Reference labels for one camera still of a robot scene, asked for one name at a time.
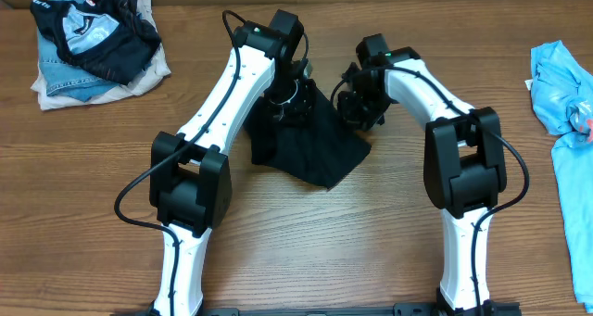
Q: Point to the black and grey jersey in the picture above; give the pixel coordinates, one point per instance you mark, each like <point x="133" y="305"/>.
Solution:
<point x="123" y="55"/>

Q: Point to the light blue garment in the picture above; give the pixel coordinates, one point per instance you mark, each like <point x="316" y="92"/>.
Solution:
<point x="561" y="94"/>

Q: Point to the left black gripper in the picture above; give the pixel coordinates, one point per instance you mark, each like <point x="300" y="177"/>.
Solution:
<point x="301" y="109"/>

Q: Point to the black t-shirt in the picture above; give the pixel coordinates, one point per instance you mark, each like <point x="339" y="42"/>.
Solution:
<point x="309" y="142"/>

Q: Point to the folded blue denim jeans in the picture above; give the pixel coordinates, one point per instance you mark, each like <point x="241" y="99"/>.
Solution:
<point x="65" y="77"/>

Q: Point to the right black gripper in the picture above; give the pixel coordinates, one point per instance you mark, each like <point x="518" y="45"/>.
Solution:
<point x="344" y="105"/>

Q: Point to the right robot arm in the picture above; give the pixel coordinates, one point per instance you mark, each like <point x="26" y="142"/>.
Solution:
<point x="463" y="163"/>

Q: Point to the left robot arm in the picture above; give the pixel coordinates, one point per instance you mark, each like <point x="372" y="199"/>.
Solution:
<point x="191" y="184"/>

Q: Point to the folded white cloth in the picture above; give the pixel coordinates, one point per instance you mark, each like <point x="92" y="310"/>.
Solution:
<point x="146" y="80"/>

